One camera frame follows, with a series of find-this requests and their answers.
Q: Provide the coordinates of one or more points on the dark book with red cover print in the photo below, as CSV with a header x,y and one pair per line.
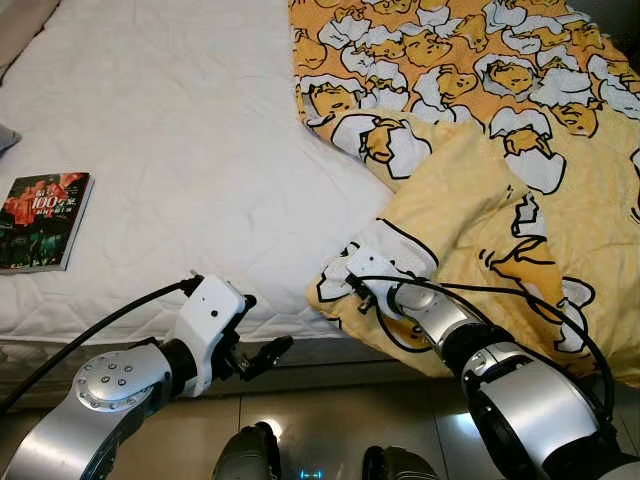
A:
x,y
40,220

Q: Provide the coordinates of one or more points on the grey bed base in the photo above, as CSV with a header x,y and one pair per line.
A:
x,y
310,360

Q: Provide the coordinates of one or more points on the grey pillow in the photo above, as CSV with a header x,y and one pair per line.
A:
x,y
6,138

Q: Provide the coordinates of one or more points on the orange yellow cartoon blanket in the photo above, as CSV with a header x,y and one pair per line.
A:
x,y
480,200

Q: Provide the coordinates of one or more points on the white quilted mattress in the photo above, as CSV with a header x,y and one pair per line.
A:
x,y
180,150

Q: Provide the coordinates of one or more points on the robot leg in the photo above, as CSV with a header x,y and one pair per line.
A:
x,y
400,465
248,455

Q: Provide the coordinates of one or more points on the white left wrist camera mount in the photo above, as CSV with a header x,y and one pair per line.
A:
x,y
212,320

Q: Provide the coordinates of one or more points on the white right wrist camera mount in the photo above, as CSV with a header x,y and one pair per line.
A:
x,y
375,275

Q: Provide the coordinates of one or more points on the robot left leg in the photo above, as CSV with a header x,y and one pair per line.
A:
x,y
248,455

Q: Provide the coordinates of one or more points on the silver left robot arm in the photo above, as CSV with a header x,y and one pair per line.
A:
x,y
90,400

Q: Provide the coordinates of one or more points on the robot right leg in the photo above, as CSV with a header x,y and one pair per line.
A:
x,y
400,465

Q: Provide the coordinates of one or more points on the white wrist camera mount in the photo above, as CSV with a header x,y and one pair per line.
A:
x,y
375,275
212,320

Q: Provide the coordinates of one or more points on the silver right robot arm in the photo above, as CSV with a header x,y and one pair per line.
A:
x,y
530,400

